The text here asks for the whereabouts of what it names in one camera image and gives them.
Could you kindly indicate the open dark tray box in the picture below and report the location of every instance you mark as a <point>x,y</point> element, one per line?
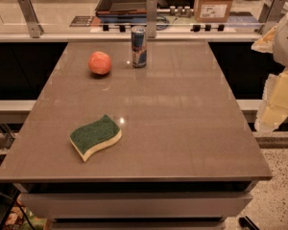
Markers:
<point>119,7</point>

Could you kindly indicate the red bull can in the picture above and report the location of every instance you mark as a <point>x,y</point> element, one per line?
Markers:
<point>139,48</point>

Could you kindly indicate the right metal bracket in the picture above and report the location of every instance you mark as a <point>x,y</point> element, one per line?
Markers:
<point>270,15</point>

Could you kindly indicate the green yellow sponge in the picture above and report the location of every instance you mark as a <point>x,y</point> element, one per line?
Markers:
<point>95,136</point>

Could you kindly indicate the red apple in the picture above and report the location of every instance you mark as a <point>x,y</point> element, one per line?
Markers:
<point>99,63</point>

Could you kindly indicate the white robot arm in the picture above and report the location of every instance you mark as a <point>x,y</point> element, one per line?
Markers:
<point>280,53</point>

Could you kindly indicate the white drawer front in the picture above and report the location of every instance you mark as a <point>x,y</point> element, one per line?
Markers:
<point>136,205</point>

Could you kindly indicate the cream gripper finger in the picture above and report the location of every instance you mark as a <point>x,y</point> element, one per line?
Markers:
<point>265,44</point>
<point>273,110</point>

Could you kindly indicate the cardboard box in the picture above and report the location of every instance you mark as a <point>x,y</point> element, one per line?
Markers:
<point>212,10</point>

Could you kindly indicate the metal bracket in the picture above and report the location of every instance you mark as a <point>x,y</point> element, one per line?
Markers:
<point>151,18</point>
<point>33,25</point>
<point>270,15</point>

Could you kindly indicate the glass barrier panel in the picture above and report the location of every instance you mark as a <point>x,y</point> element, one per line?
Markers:
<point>56,16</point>

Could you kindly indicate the middle metal bracket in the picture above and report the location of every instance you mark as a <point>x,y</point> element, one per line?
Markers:
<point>151,18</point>

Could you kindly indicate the left metal bracket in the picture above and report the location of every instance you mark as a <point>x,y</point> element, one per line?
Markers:
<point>33,25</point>

